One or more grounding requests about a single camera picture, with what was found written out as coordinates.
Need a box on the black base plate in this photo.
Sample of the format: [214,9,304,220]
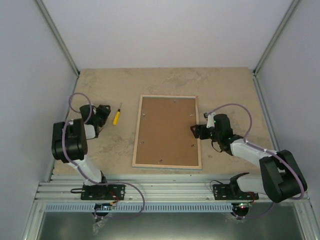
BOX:
[211,184,259,201]
[80,184,126,201]

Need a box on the aluminium profile rail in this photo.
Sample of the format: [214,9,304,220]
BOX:
[34,174,311,203]

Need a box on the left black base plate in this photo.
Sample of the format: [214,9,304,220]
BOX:
[80,184,126,201]

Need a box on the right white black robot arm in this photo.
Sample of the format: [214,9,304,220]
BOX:
[190,113,308,203]

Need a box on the yellow handled screwdriver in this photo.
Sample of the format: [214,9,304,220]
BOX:
[112,102,122,126]

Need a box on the blue wooden picture frame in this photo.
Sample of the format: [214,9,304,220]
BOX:
[132,94,202,170]

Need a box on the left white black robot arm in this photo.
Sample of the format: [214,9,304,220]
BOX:
[51,104,111,200]

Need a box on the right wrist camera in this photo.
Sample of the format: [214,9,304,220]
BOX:
[204,111,216,129]

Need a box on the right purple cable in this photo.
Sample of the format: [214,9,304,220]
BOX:
[207,103,308,220]

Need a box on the grey slotted cable duct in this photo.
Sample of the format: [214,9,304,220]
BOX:
[44,202,233,213]

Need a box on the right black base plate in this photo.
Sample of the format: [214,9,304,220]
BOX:
[211,184,259,201]

